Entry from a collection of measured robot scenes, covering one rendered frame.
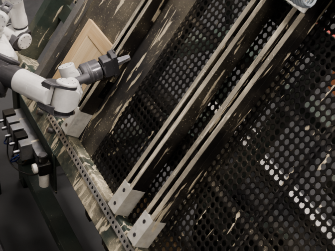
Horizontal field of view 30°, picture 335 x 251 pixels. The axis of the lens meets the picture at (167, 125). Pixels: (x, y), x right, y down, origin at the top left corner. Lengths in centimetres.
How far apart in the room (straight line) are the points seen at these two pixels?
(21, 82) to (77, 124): 49
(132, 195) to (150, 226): 17
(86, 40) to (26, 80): 66
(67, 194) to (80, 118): 113
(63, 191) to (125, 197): 146
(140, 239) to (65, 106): 55
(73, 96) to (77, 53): 69
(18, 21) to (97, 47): 38
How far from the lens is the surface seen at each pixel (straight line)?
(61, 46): 303
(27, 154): 295
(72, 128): 271
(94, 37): 284
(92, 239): 352
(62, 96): 224
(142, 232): 225
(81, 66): 251
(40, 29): 324
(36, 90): 225
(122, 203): 236
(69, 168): 268
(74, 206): 369
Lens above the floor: 265
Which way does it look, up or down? 38 degrees down
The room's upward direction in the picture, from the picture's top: 6 degrees clockwise
